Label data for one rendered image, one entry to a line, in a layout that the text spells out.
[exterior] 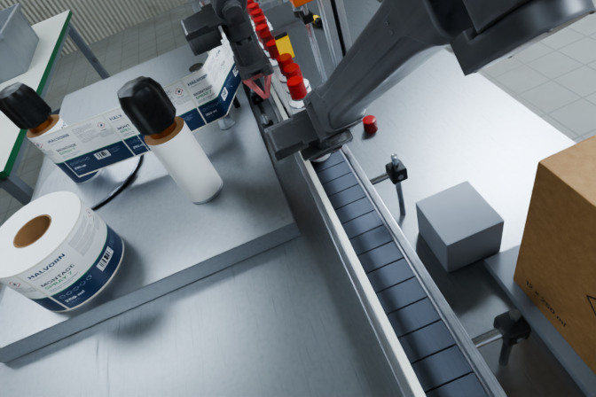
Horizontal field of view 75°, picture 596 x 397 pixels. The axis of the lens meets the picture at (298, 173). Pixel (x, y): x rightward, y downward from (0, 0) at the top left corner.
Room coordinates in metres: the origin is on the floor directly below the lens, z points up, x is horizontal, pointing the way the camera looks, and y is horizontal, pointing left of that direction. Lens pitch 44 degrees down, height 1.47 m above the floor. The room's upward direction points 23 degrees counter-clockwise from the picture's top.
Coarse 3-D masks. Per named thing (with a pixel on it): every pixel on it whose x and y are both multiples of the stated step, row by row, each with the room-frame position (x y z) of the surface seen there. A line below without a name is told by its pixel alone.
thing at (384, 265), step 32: (352, 192) 0.51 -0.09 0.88; (352, 224) 0.44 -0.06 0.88; (384, 256) 0.35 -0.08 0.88; (384, 288) 0.30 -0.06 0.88; (416, 288) 0.28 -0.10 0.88; (416, 320) 0.23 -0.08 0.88; (416, 352) 0.19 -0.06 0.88; (448, 352) 0.17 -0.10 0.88; (448, 384) 0.14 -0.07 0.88; (480, 384) 0.13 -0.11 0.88
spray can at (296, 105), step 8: (288, 80) 0.66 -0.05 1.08; (296, 80) 0.65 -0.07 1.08; (288, 88) 0.64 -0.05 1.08; (296, 88) 0.63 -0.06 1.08; (304, 88) 0.64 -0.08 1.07; (296, 96) 0.63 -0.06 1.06; (304, 96) 0.63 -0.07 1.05; (296, 104) 0.63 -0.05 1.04; (296, 112) 0.63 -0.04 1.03; (312, 160) 0.63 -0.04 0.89; (320, 160) 0.62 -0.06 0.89
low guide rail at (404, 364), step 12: (276, 96) 0.90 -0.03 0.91; (312, 168) 0.58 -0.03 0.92; (312, 180) 0.55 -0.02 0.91; (324, 192) 0.51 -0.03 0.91; (324, 204) 0.48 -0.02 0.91; (336, 216) 0.44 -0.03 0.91; (336, 228) 0.42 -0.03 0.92; (348, 240) 0.38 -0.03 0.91; (348, 252) 0.36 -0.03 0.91; (360, 264) 0.33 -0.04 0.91; (360, 276) 0.31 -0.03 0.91; (372, 300) 0.27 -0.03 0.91; (384, 312) 0.25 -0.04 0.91; (384, 324) 0.23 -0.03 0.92; (396, 348) 0.19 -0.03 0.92; (408, 372) 0.16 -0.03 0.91; (420, 396) 0.13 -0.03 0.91
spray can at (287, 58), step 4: (280, 56) 0.76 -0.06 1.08; (284, 56) 0.75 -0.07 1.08; (288, 56) 0.75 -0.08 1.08; (280, 60) 0.74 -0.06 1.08; (284, 60) 0.74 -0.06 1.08; (288, 60) 0.74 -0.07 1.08; (292, 60) 0.74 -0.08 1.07; (280, 64) 0.74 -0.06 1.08; (284, 64) 0.74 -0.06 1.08; (288, 64) 0.74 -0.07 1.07; (280, 68) 0.74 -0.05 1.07; (280, 72) 0.75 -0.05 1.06; (280, 76) 0.75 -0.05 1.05; (284, 76) 0.74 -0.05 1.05; (280, 80) 0.74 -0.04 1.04; (284, 80) 0.74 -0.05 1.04; (284, 84) 0.74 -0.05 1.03; (284, 88) 0.74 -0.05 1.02; (284, 92) 0.75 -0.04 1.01; (288, 100) 0.74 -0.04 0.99; (288, 104) 0.75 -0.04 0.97
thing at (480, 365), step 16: (352, 160) 0.51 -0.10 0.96; (368, 192) 0.43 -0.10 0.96; (384, 208) 0.38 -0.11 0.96; (400, 240) 0.32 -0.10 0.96; (416, 256) 0.28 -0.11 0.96; (416, 272) 0.26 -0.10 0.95; (432, 288) 0.23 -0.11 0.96; (448, 304) 0.20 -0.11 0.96; (448, 320) 0.18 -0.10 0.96; (464, 336) 0.16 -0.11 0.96; (480, 368) 0.12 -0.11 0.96; (496, 384) 0.10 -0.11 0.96
